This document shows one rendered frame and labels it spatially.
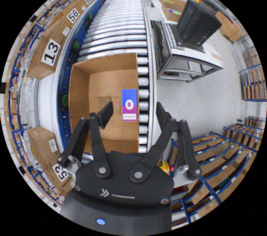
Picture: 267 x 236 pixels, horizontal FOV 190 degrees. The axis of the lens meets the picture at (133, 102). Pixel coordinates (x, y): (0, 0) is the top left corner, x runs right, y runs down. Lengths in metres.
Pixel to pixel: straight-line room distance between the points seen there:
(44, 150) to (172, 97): 1.46
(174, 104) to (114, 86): 1.01
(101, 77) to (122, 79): 0.12
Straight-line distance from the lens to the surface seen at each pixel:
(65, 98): 0.56
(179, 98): 1.34
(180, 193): 0.29
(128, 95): 0.43
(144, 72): 0.48
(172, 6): 1.10
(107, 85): 0.47
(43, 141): 0.59
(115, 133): 0.48
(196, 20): 0.55
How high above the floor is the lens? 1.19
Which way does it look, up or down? 86 degrees down
